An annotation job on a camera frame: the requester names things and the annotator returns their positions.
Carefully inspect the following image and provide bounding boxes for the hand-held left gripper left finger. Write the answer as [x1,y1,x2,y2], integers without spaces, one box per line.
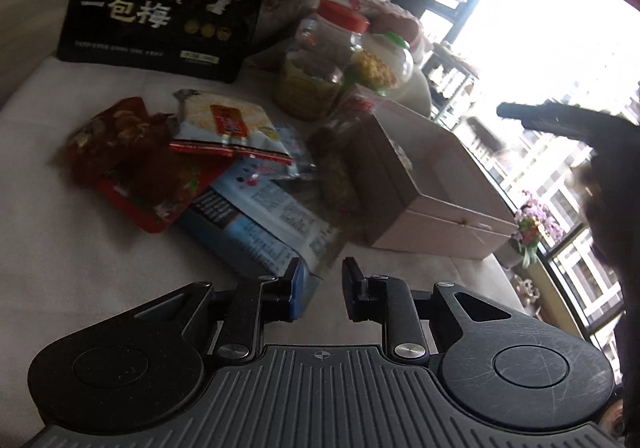
[120,258,306,361]

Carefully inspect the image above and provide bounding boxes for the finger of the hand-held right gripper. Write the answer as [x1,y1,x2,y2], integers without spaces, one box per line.
[497,100,608,141]

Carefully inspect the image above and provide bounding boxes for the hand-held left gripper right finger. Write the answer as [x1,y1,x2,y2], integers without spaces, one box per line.
[341,256,527,360]

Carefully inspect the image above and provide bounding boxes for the blue snack packet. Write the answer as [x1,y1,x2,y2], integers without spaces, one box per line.
[177,160,342,319]

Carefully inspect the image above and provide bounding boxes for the pink cardboard box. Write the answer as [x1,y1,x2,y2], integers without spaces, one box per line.
[345,98,518,261]

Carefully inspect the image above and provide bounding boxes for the pale blue small packet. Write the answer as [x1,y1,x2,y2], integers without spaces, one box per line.
[272,125,319,181]

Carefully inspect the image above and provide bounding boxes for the red snack packet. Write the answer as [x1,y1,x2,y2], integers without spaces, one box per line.
[97,160,231,235]

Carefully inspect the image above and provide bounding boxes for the white rice cracker packet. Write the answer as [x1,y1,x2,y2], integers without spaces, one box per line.
[169,88,296,179]

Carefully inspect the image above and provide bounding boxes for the red dried fruit packet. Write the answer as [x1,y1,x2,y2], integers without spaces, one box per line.
[62,96,177,189]

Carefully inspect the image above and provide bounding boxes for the potted pink flowers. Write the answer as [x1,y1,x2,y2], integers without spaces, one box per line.
[507,190,563,271]

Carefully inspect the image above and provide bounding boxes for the metal rack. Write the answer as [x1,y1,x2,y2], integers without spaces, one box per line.
[427,42,481,129]

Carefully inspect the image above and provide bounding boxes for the small pale ornament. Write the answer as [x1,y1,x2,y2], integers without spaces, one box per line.
[515,278,543,316]

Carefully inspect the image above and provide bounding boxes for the green lid jar yellow balls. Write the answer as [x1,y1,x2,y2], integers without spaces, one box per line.
[347,32,416,96]

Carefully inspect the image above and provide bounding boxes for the red lid clear jar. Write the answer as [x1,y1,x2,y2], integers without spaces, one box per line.
[272,0,371,121]

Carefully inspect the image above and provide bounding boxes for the large black snack bag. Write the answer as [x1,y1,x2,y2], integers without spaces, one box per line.
[56,0,277,83]

